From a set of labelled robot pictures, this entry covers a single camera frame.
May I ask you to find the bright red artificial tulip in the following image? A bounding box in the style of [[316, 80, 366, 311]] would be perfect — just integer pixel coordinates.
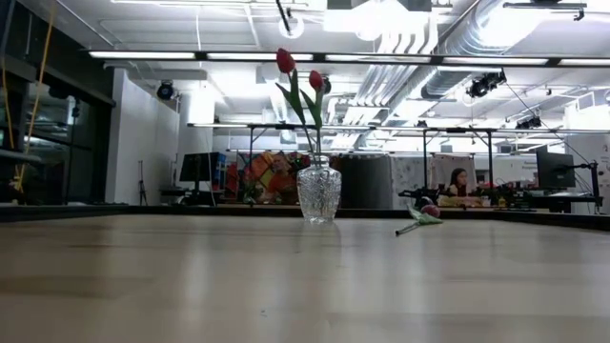
[[299, 70, 327, 161], [274, 47, 318, 161]]

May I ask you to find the maroon artificial tulip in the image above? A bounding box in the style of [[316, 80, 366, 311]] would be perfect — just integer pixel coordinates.
[[394, 203, 444, 237]]

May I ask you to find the clear cut glass vase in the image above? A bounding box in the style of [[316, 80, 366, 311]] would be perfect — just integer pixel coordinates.
[[295, 154, 343, 225]]

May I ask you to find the dark partition panel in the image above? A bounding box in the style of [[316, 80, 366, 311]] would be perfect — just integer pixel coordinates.
[[333, 152, 394, 210]]

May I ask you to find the black background monitor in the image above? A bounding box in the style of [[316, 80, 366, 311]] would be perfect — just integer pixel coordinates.
[[179, 151, 228, 206], [536, 151, 578, 191]]

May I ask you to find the overhead LED light bar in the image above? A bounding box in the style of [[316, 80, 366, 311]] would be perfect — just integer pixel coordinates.
[[88, 49, 610, 69]]

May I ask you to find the black tripod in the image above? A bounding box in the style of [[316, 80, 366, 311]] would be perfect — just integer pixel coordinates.
[[136, 160, 150, 207]]

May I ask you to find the dark glass partition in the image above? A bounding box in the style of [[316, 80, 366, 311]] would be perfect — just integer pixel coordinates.
[[0, 0, 116, 207]]

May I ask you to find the black background rig frame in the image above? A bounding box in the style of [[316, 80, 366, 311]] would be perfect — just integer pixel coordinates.
[[246, 122, 321, 207], [421, 126, 495, 207]]

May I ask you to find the colourful wall mural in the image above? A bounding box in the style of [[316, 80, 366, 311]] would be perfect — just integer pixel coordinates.
[[223, 151, 314, 206]]

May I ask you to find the white ring light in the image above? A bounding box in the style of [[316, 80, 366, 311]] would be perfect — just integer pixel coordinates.
[[277, 12, 306, 41]]

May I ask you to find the black aluminium table frame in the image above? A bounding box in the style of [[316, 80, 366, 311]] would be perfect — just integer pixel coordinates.
[[0, 202, 610, 232]]

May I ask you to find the silver ventilation duct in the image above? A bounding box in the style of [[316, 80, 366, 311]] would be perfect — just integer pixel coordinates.
[[418, 0, 535, 99]]

